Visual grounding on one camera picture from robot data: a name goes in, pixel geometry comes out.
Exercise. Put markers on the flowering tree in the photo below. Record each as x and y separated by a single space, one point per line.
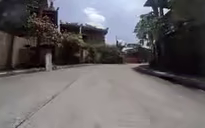
43 31

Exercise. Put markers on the green bushes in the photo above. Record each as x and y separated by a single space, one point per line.
103 54

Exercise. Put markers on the pale concrete post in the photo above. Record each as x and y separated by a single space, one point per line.
48 60

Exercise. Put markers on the grey concrete road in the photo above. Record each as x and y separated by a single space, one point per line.
103 96

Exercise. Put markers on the raised concrete kerb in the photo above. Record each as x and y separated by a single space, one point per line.
30 70
176 78

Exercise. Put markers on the grey boundary wall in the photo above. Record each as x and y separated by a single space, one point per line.
5 50

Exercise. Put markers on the dark trees and fence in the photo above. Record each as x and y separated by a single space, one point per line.
183 36

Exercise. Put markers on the red vehicle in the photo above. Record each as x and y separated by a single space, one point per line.
132 58

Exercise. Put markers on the house with dark roof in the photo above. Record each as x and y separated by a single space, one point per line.
85 33

